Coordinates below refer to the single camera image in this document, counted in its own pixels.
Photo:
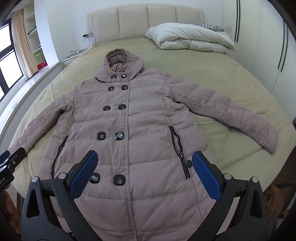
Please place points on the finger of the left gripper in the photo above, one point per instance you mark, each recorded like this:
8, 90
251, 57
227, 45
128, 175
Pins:
14, 159

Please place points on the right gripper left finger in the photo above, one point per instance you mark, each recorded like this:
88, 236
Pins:
68, 187

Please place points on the white bedside table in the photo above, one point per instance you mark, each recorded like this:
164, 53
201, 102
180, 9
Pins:
66, 62

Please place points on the white folded duvet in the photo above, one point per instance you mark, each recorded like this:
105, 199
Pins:
177, 36

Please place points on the beige window curtain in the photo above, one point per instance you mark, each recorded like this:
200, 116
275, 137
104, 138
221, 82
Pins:
22, 49

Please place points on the white wardrobe doors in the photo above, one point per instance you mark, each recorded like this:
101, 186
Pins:
264, 46

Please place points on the zebra print pillow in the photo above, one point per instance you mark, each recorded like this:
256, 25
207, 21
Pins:
214, 28

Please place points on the white wall shelf unit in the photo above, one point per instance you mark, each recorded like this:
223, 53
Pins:
31, 28

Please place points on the wall power socket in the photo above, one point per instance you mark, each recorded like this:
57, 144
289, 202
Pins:
89, 35

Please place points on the beige padded headboard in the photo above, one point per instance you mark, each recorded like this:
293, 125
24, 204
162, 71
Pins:
133, 20

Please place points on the mauve quilted hooded coat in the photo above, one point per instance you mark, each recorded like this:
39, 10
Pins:
140, 122

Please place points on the beige bed sheet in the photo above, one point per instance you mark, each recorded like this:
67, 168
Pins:
234, 152

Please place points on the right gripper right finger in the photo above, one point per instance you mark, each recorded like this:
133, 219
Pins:
222, 188

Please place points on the red storage box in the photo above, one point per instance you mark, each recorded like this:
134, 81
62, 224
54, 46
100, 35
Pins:
42, 65

